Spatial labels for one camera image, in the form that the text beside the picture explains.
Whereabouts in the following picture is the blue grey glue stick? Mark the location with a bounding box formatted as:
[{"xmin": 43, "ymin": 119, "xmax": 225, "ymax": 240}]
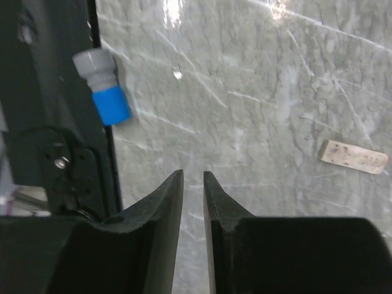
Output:
[{"xmin": 72, "ymin": 48, "xmax": 132, "ymax": 126}]

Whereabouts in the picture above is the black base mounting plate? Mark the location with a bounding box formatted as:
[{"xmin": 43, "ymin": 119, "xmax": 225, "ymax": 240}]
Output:
[{"xmin": 1, "ymin": 1, "xmax": 122, "ymax": 221}]

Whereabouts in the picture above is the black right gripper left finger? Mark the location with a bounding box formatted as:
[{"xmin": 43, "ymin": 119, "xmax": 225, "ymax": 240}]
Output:
[{"xmin": 1, "ymin": 170, "xmax": 184, "ymax": 293}]

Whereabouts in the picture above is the small beige eraser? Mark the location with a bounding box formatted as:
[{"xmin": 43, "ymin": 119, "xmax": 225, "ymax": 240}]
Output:
[{"xmin": 318, "ymin": 140, "xmax": 389, "ymax": 175}]

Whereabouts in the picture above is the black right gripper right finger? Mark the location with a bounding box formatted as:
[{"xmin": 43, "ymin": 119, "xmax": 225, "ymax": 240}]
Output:
[{"xmin": 203, "ymin": 171, "xmax": 391, "ymax": 293}]

